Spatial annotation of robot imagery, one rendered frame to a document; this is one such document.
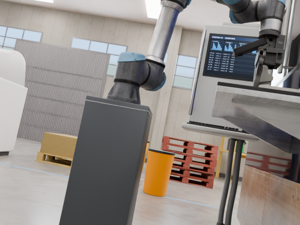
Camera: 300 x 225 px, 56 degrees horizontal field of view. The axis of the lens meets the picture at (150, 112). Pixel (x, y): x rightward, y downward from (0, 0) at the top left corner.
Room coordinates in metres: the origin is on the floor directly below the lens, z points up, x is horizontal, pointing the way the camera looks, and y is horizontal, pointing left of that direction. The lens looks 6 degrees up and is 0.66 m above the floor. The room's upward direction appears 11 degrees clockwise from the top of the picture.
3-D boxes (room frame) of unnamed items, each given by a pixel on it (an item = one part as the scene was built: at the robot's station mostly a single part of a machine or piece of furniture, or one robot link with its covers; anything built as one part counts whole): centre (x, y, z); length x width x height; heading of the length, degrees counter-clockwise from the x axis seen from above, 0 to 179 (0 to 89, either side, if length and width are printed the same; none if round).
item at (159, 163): (3.73, -0.25, 0.28); 0.36 x 0.35 x 0.56; 83
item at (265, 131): (1.44, -0.55, 0.79); 0.34 x 0.03 x 0.13; 78
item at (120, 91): (1.20, 0.12, 0.84); 0.15 x 0.15 x 0.10
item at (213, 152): (5.67, -0.89, 0.40); 1.09 x 0.75 x 0.80; 87
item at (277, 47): (0.98, -0.38, 1.05); 0.09 x 0.08 x 0.12; 78
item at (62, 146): (4.97, 0.97, 0.40); 1.43 x 1.09 x 0.80; 72
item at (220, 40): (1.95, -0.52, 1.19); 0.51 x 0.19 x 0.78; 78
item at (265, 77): (0.96, -0.37, 0.95); 0.06 x 0.03 x 0.09; 78
